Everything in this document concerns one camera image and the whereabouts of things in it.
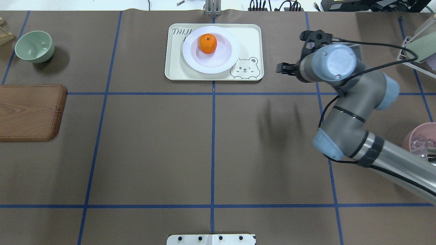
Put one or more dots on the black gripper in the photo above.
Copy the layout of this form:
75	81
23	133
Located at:
295	69

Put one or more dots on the wooden tray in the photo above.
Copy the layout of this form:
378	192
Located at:
31	113

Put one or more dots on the light green bowl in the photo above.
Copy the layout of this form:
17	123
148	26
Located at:
35	47

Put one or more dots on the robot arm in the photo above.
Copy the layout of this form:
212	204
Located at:
342	133

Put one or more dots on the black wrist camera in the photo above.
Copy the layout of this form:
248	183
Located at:
313	41

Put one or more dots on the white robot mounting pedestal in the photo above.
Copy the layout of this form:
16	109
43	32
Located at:
211	239

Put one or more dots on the white round plate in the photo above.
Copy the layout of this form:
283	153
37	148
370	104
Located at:
226	53

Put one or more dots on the white cup rack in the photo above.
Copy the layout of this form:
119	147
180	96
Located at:
427	66

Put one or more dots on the cream bear print tray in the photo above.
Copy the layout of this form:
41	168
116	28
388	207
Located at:
248	68

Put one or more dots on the aluminium frame post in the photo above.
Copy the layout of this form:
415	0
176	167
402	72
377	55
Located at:
212	8

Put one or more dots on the green pastel cup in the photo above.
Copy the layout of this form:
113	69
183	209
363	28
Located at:
423	47

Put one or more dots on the folded grey cloth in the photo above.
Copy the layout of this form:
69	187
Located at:
332	53

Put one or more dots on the pink bowl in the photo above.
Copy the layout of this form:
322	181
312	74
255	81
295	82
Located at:
421	142

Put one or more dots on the orange mandarin fruit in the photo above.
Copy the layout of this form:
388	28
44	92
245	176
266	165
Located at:
207	43

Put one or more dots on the wooden mug rack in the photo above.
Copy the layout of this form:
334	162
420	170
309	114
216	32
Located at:
5	36

